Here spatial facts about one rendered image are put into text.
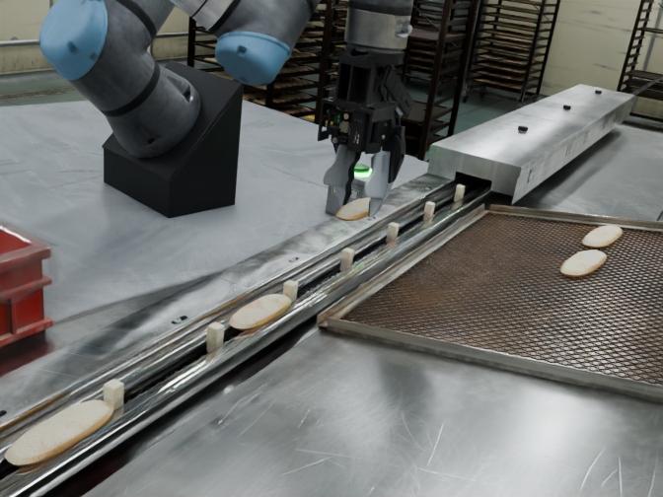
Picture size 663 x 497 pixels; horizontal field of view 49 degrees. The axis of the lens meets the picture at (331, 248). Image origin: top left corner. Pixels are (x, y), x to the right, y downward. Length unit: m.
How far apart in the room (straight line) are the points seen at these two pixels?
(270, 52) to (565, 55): 7.29
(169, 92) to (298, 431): 0.71
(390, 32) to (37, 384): 0.52
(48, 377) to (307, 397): 0.23
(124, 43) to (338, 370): 0.63
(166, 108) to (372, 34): 0.41
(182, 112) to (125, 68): 0.11
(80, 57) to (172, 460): 0.67
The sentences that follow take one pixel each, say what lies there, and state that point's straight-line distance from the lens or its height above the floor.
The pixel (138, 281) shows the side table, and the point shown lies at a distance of 0.96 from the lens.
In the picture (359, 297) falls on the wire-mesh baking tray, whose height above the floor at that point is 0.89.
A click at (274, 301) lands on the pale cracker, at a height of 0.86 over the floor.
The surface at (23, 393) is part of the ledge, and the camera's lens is 0.68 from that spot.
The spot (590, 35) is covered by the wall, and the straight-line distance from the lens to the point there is 7.99.
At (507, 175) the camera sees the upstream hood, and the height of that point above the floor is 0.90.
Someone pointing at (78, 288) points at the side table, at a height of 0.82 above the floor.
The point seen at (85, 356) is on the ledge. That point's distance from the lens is 0.72.
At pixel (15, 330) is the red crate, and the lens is 0.82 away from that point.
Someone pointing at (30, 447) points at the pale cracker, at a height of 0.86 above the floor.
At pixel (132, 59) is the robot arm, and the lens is 1.12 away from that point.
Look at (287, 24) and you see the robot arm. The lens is 0.84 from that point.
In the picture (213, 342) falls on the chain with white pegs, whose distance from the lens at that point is 0.76.
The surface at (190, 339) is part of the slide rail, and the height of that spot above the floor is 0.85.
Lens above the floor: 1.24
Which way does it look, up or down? 23 degrees down
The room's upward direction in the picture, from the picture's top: 7 degrees clockwise
